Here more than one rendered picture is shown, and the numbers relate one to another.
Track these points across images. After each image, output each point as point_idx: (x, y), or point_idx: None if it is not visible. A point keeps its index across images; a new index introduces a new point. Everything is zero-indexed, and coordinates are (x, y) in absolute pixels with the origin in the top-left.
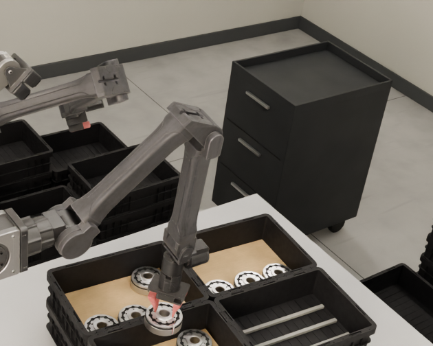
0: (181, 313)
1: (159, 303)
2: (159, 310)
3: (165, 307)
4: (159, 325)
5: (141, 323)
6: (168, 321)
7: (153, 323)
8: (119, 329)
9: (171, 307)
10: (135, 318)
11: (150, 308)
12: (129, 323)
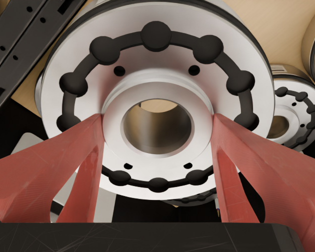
0: (262, 74)
1: (86, 38)
2: (117, 125)
3: (144, 60)
4: (157, 195)
5: (54, 34)
6: (198, 161)
7: (127, 193)
8: None
9: (180, 34)
10: (12, 15)
11: (60, 111)
12: (6, 51)
